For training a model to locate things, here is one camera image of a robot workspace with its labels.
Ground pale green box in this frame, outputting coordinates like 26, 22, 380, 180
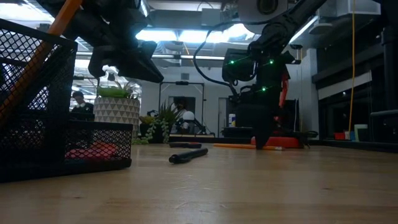
354, 124, 369, 142

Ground red desk lamp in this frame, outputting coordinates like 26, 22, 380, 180
238, 0, 319, 149

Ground pink sticky note pad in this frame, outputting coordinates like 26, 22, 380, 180
65, 148, 108, 161

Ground red and black scissors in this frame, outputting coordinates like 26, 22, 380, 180
169, 141, 203, 149

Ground orange pencil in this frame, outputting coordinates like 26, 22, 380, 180
0, 0, 84, 127
213, 142, 285, 152

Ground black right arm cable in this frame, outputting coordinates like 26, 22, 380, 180
192, 20, 271, 96

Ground white patterned pot green succulent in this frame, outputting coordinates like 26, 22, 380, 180
93, 81, 141, 141

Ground black background stand frame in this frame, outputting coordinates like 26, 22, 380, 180
158, 80, 206, 135

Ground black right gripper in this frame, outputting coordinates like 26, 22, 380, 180
234, 46, 297, 150

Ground person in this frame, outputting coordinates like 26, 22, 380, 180
70, 90, 95, 114

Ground black mesh desk organizer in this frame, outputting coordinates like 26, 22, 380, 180
0, 17, 134, 184

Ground black computer monitor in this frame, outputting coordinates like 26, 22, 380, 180
68, 111, 96, 122

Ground grey horizontal bar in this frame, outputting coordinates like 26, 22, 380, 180
369, 109, 398, 118

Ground dark pot trailing succulent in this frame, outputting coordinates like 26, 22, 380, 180
132, 101, 184, 145

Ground long ceiling light strip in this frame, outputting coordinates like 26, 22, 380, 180
76, 51, 302, 65

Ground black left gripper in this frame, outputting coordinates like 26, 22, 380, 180
70, 0, 165, 84

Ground black pen white print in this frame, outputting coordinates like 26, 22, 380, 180
168, 147, 209, 165

